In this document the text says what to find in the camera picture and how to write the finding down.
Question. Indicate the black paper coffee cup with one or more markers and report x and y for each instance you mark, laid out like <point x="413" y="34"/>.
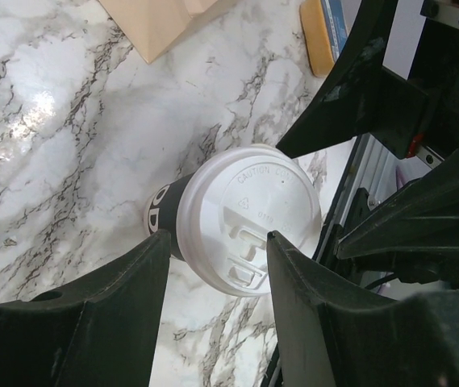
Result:
<point x="163" y="213"/>

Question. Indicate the blue checkered paper bag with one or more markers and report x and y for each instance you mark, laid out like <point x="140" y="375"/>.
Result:
<point x="155" y="26"/>

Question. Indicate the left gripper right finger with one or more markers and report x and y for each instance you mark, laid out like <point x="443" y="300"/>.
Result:
<point x="334" y="333"/>

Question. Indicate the white plastic cup lid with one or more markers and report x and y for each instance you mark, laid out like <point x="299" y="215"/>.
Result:
<point x="230" y="205"/>

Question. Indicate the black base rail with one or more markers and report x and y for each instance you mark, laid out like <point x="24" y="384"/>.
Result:
<point x="334" y="250"/>

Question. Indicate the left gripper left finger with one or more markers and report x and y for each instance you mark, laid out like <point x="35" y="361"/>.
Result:
<point x="98" y="330"/>

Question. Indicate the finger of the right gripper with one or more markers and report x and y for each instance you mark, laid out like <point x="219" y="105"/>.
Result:
<point x="421" y="217"/>

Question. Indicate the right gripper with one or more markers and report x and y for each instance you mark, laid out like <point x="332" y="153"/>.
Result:
<point x="362" y="96"/>

